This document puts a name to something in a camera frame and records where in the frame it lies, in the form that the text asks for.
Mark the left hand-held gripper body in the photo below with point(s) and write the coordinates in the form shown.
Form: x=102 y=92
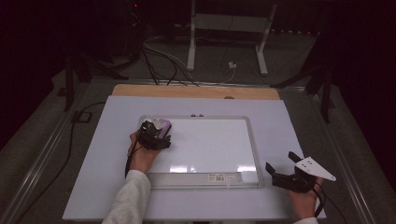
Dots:
x=151 y=137

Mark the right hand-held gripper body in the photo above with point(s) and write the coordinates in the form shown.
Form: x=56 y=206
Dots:
x=294 y=182

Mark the silver framed whiteboard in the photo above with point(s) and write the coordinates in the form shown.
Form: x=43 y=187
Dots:
x=218 y=143

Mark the person's left hand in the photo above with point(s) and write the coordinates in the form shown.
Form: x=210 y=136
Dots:
x=143 y=158

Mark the person's right hand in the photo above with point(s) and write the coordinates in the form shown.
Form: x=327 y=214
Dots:
x=303 y=203

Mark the white table cover sheet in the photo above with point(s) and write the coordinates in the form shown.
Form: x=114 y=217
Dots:
x=186 y=202

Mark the black tripod stand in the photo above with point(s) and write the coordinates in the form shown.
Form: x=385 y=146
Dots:
x=69 y=90
x=326 y=99

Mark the black square floor plate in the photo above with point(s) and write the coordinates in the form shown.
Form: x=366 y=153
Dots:
x=81 y=117

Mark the white metal stand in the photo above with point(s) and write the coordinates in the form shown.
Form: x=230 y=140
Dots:
x=191 y=46

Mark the dark computer tower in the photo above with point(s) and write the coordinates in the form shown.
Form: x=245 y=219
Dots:
x=130 y=31

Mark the metal floor rail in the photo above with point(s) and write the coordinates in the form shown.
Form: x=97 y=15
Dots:
x=37 y=161
x=345 y=174

